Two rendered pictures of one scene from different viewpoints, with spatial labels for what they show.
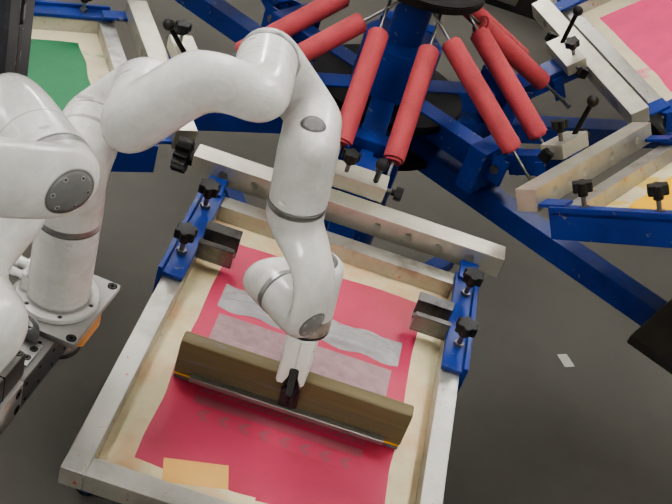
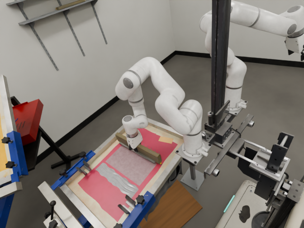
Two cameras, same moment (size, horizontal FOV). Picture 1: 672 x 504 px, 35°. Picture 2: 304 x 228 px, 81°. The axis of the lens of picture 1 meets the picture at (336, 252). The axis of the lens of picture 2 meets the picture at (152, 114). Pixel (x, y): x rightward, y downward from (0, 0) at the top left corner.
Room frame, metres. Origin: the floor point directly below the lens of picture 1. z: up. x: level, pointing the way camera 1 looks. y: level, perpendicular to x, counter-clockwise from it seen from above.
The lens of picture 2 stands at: (1.71, 0.73, 1.94)
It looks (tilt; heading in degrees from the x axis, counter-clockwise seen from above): 39 degrees down; 230
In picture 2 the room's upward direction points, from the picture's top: 15 degrees counter-clockwise
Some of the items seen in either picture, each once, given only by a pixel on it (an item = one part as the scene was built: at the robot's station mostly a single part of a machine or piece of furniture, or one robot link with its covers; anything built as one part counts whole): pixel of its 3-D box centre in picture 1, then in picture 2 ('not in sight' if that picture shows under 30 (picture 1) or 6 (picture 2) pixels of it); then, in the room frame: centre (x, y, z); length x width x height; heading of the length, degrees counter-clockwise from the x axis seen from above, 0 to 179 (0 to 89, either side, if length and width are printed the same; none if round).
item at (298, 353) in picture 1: (302, 344); (134, 137); (1.29, 0.00, 1.12); 0.10 x 0.08 x 0.11; 1
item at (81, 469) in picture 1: (298, 364); (128, 161); (1.40, 0.00, 0.97); 0.79 x 0.58 x 0.04; 1
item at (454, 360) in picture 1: (457, 328); (78, 169); (1.64, -0.28, 0.97); 0.30 x 0.05 x 0.07; 1
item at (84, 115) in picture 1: (77, 171); (189, 118); (1.20, 0.39, 1.37); 0.13 x 0.10 x 0.16; 8
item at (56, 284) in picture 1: (54, 255); (195, 140); (1.19, 0.40, 1.21); 0.16 x 0.13 x 0.15; 85
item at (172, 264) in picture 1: (191, 239); (134, 219); (1.63, 0.28, 0.97); 0.30 x 0.05 x 0.07; 1
